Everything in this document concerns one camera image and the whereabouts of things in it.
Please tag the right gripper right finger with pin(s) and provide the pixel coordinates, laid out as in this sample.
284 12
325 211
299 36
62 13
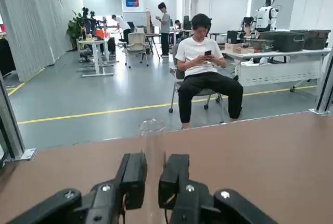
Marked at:
177 177

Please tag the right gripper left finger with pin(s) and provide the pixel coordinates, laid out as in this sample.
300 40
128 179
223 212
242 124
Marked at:
131 177

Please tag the glass test tube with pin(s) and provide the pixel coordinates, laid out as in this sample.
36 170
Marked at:
153 143

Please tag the person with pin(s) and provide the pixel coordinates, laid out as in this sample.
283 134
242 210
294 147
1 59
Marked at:
178 24
200 78
122 24
164 23

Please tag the white desk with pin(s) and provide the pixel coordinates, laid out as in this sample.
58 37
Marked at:
96 57

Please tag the black smartphone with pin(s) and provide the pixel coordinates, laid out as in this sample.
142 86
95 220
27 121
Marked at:
208 52

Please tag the beige office chair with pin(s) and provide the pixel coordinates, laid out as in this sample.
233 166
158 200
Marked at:
136 40

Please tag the cardboard box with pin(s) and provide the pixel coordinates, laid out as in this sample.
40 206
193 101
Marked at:
234 47

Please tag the long white table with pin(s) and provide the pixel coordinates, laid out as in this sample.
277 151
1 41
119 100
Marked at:
281 73

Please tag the black equipment case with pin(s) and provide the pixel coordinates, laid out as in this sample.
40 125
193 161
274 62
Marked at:
232 36

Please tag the whiteboard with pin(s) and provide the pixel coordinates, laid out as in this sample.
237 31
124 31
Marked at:
135 18

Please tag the green potted plant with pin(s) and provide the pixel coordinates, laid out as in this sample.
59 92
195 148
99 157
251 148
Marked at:
74 26

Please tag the black storage crate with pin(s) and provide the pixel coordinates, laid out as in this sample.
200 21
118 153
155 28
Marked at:
283 41
317 39

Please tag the grey curtain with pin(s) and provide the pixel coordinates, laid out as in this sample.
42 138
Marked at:
31 26

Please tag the white humanoid robot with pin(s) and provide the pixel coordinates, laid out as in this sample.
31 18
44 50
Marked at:
264 15

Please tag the aluminium frame post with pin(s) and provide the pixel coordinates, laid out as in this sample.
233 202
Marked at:
325 91
13 140

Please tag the blue wall sign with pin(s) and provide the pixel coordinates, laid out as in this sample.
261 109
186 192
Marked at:
132 3

